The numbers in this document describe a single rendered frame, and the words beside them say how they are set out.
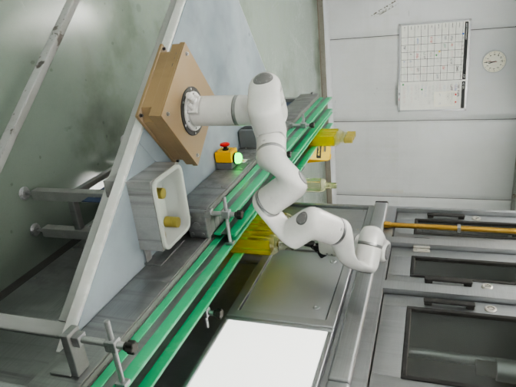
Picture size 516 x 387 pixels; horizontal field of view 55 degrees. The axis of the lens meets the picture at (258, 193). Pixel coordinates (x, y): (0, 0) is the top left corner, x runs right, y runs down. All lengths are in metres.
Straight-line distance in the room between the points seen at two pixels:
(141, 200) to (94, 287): 0.28
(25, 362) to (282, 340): 0.77
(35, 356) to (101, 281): 0.40
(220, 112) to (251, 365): 0.74
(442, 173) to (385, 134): 1.00
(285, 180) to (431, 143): 6.42
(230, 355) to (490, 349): 0.71
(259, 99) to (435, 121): 6.26
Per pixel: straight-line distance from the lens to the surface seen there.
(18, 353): 1.75
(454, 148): 7.67
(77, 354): 1.19
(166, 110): 1.48
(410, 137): 7.62
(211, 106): 1.55
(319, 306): 1.58
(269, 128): 1.37
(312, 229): 1.32
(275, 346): 1.45
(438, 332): 1.59
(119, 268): 1.46
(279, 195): 1.30
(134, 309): 1.37
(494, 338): 1.60
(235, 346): 1.47
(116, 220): 1.43
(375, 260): 1.51
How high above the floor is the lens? 1.57
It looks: 19 degrees down
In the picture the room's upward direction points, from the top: 92 degrees clockwise
